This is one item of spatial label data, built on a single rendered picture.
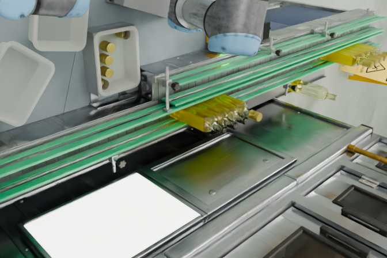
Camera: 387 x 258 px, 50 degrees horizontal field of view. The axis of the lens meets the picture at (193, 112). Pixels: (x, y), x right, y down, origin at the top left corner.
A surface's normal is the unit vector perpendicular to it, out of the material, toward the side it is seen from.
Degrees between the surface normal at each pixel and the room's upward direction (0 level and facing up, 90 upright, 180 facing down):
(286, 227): 90
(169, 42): 0
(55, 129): 90
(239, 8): 53
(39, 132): 90
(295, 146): 91
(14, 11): 9
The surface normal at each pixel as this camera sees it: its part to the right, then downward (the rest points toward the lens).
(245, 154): 0.00, -0.91
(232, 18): -0.31, 0.22
